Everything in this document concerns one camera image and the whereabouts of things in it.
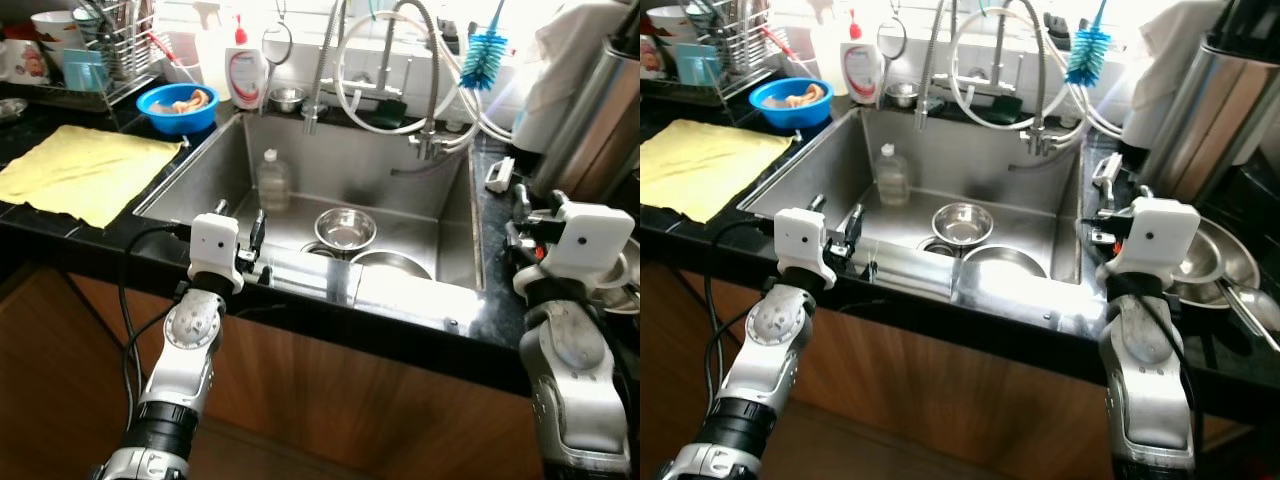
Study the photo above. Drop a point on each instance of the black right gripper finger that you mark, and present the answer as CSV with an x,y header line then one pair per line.
x,y
514,237
1095,232
1108,200
522,202

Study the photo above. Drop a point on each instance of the round steel plate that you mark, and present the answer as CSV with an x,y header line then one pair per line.
x,y
1238,258
627,278

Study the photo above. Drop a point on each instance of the steel spoon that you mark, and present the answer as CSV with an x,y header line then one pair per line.
x,y
1255,305

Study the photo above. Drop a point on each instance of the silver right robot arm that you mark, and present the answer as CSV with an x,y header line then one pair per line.
x,y
1145,380
570,380

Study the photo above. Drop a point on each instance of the small white clip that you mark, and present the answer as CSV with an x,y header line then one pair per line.
x,y
1105,168
500,175

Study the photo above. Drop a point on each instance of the clear plastic bottle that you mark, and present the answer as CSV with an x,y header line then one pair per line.
x,y
893,180
274,185

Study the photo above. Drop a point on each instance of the stainless steel sink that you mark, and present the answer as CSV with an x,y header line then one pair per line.
x,y
300,160
920,150

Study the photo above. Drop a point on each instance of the small steel bowl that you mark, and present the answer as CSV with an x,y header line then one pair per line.
x,y
345,230
962,225

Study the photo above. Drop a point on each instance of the blue plastic bowl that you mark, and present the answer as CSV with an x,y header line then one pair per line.
x,y
790,114
180,120

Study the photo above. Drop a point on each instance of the beige scraps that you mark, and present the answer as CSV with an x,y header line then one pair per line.
x,y
190,100
808,97

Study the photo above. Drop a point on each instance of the steel and wood utensil holder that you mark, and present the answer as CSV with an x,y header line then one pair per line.
x,y
1210,120
600,120

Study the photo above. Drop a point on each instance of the yellow cloth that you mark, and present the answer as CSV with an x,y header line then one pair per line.
x,y
700,165
80,170

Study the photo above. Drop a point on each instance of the tiny steel bowl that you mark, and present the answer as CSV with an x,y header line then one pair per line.
x,y
902,95
287,100

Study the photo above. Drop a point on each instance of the white soap bottle red pump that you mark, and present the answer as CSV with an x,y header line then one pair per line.
x,y
860,75
245,80

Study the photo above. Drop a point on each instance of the chrome gooseneck faucet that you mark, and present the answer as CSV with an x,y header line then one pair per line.
x,y
1040,90
433,90

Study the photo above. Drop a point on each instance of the green sponge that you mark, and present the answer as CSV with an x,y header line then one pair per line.
x,y
390,113
1005,108

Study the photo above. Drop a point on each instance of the white towel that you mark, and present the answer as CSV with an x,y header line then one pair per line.
x,y
1165,70
570,60

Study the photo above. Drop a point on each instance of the round metal strainer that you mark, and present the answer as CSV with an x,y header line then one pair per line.
x,y
270,72
884,70

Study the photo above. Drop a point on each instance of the blue bottle brush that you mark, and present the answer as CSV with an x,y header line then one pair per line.
x,y
1088,55
484,58

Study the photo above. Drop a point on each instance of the flexible steel spray faucet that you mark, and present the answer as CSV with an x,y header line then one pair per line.
x,y
930,85
318,90

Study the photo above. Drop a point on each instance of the white spray bottle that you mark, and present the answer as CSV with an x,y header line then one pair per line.
x,y
212,45
828,40

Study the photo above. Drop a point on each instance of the wooden cabinet front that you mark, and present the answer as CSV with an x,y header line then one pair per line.
x,y
330,410
950,400

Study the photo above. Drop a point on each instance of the teal plastic cup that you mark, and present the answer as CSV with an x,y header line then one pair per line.
x,y
85,70
698,65

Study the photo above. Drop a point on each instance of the white printed mug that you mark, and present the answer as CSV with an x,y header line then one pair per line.
x,y
652,58
25,62

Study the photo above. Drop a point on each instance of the white bowl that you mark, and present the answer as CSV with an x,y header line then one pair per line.
x,y
55,28
672,22

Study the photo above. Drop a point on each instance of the small steel dish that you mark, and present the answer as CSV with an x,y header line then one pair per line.
x,y
12,108

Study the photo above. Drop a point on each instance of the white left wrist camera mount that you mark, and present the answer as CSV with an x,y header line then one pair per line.
x,y
800,245
212,250

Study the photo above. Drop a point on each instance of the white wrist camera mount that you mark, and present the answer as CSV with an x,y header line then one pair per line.
x,y
212,250
1155,240
590,245
800,245

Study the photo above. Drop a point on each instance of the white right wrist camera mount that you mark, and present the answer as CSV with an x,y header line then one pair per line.
x,y
1155,240
590,245

